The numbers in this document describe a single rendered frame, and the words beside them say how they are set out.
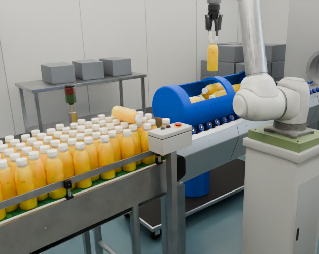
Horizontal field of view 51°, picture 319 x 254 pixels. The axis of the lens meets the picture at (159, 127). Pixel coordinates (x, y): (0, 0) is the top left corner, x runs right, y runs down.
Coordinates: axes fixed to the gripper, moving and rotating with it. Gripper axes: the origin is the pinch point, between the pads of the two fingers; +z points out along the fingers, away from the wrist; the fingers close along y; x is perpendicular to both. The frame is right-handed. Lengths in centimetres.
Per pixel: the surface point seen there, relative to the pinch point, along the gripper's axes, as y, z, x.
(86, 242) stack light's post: 24, 128, 92
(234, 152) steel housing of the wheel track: -19, 79, -5
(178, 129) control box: -42, 38, 73
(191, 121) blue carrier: -22, 45, 43
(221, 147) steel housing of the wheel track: -22, 69, 14
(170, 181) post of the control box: -39, 65, 76
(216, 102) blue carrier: -22.6, 37.3, 22.0
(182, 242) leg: -20, 127, 47
